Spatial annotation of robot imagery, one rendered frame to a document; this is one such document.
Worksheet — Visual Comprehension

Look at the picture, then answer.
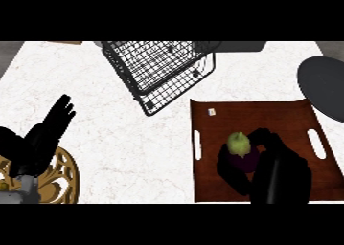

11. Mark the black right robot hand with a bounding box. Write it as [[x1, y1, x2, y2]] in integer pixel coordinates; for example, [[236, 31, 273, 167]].
[[215, 127, 313, 205]]

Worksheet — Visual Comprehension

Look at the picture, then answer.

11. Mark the dark grey appliance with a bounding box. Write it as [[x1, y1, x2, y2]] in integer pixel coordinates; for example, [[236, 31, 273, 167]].
[[192, 40, 267, 54]]

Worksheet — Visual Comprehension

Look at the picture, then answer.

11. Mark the dark grey round plate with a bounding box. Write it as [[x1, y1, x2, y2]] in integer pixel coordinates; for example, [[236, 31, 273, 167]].
[[295, 56, 344, 125]]

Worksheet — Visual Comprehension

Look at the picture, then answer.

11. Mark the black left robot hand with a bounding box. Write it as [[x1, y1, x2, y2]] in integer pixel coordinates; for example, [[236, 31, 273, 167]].
[[0, 94, 78, 178]]

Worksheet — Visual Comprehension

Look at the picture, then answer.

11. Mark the golden ornate trivet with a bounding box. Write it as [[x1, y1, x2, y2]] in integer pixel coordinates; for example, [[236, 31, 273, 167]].
[[0, 146, 81, 205]]

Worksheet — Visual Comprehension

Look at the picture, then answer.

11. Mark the brown wooden tray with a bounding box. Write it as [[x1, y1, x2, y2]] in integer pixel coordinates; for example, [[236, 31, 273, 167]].
[[189, 99, 344, 203]]

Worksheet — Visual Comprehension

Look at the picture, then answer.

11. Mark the black wire tiered basket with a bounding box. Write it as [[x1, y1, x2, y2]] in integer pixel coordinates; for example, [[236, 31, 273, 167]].
[[100, 40, 223, 117]]

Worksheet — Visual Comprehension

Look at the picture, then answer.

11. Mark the purple eggplant with green cap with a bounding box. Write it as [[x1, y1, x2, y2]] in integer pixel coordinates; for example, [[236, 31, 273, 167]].
[[224, 131, 261, 174]]

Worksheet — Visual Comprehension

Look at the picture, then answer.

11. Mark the light brown wooden board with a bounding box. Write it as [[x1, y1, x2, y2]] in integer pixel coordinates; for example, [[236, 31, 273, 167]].
[[45, 40, 84, 46]]

